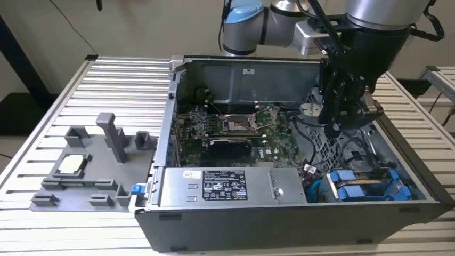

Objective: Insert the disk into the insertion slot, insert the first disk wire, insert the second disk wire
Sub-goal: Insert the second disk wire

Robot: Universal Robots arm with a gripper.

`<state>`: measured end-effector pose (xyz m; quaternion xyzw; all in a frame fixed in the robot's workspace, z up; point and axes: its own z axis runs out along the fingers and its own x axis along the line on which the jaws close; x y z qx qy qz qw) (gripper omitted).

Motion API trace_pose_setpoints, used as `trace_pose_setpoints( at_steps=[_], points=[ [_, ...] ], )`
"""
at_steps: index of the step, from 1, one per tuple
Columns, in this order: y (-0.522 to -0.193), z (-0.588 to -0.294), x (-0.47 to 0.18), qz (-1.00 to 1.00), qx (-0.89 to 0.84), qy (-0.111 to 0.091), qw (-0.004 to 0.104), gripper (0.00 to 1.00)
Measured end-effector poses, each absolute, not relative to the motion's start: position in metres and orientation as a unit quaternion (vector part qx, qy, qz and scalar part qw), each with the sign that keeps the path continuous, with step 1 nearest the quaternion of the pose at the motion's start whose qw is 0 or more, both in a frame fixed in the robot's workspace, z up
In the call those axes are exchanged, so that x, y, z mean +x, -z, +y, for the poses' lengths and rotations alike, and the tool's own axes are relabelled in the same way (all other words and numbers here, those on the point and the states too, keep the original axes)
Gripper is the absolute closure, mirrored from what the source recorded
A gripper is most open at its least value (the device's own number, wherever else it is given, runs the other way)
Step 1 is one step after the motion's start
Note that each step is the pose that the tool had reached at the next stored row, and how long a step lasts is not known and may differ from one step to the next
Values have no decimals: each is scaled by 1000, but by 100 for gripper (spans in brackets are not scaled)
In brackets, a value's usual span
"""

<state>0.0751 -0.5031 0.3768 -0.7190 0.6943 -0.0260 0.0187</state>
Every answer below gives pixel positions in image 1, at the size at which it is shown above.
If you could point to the hard disk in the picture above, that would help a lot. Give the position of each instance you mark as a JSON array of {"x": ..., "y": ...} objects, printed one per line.
[{"x": 349, "y": 192}]

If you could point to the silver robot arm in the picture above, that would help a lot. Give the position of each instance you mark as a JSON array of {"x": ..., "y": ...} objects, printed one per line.
[{"x": 244, "y": 34}]

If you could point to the black RAM slot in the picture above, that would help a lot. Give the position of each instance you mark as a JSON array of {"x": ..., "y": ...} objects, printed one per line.
[
  {"x": 232, "y": 106},
  {"x": 232, "y": 103},
  {"x": 232, "y": 109}
]

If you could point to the thin metal locking lever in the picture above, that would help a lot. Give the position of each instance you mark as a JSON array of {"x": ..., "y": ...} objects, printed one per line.
[
  {"x": 217, "y": 108},
  {"x": 261, "y": 112}
]

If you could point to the green motherboard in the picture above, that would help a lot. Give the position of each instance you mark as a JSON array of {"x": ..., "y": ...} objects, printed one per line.
[{"x": 276, "y": 144}]

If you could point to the CPU socket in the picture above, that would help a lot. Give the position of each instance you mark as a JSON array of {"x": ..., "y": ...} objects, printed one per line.
[{"x": 237, "y": 125}]

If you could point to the black graphics card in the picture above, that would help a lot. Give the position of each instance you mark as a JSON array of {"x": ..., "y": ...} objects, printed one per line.
[{"x": 227, "y": 149}]

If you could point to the silver power supply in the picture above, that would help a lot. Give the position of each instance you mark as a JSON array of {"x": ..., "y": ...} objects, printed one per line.
[{"x": 177, "y": 186}]

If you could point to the grey PC case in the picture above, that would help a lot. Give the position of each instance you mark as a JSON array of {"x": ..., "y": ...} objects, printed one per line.
[{"x": 248, "y": 229}]

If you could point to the blue case latch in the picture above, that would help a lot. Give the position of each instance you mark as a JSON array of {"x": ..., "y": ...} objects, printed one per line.
[{"x": 136, "y": 190}]

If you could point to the grey parts rack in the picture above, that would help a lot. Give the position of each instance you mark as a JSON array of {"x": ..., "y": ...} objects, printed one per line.
[{"x": 98, "y": 165}]

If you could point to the silver CPU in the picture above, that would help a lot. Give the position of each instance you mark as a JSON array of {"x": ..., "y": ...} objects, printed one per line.
[{"x": 72, "y": 164}]

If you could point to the black floor stand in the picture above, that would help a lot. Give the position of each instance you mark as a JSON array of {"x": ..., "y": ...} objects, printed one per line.
[{"x": 21, "y": 61}]

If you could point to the aluminium frame table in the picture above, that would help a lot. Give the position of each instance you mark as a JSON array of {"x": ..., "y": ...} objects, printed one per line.
[{"x": 436, "y": 77}]

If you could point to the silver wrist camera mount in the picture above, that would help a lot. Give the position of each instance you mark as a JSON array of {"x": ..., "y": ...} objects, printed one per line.
[{"x": 307, "y": 37}]

